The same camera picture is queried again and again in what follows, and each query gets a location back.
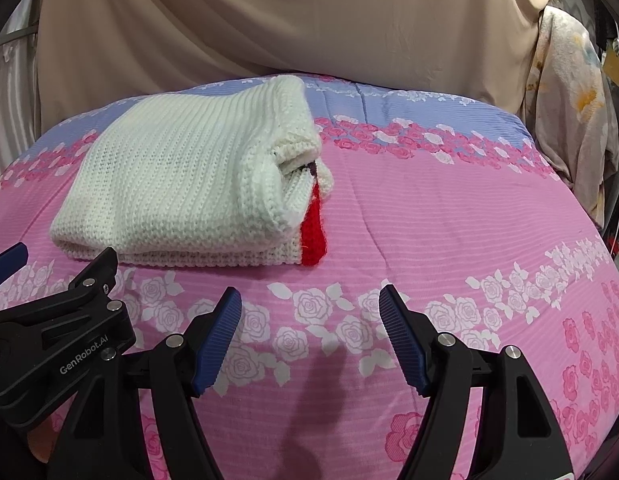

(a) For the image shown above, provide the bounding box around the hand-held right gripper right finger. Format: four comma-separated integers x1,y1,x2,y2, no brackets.
378,284,575,480

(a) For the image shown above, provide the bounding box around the beige backdrop cloth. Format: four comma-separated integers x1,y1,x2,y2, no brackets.
34,0,553,116

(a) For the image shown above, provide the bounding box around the pink floral bed sheet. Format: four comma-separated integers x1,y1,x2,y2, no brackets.
0,74,619,480

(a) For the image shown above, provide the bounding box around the white satin curtain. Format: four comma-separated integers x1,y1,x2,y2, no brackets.
0,0,46,186

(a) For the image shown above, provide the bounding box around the white red black knit sweater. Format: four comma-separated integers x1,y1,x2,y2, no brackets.
49,74,335,267

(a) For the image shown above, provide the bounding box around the cream floral fleece blanket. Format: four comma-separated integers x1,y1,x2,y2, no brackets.
522,7,619,228

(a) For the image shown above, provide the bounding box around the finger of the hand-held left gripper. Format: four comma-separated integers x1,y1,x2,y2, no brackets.
0,242,29,292
39,246,121,312

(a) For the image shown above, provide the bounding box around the yellow paper tag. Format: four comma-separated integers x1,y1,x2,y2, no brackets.
602,52,619,87

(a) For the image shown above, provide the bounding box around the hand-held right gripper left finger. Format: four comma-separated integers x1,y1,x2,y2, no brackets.
49,286,242,480

